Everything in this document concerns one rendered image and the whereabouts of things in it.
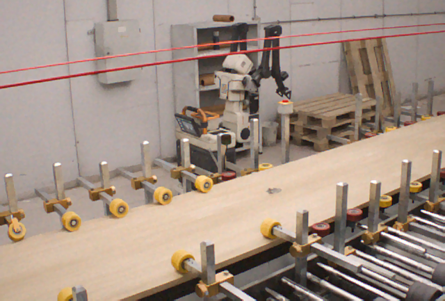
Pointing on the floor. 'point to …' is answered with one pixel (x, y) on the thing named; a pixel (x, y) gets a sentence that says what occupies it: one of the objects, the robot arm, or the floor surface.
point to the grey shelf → (199, 33)
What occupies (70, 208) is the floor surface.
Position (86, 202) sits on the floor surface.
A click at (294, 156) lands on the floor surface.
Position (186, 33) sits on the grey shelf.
